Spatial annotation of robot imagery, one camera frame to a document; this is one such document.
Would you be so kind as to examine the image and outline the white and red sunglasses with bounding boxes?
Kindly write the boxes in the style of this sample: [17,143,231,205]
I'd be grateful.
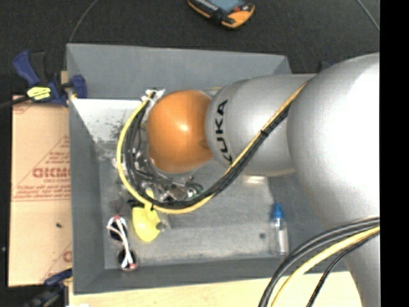
[106,215,139,272]

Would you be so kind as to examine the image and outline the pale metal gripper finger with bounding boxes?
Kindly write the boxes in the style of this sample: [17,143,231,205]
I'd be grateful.
[154,208,173,232]

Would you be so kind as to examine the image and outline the black cylinder on white bracket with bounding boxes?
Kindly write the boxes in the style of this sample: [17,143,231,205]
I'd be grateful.
[142,88,166,104]

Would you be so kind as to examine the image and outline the clear plastic bottle blue cap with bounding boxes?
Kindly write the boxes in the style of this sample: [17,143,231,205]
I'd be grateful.
[270,203,290,256]

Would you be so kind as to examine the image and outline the yellow rounded plastic object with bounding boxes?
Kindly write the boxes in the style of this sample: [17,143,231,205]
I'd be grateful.
[132,204,160,244]

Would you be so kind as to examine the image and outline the brown cardboard board red print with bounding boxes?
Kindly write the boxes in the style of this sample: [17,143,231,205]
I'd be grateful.
[8,96,73,287]

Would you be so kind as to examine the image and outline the grey metal bin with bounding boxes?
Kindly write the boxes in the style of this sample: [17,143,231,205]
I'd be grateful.
[65,43,349,294]

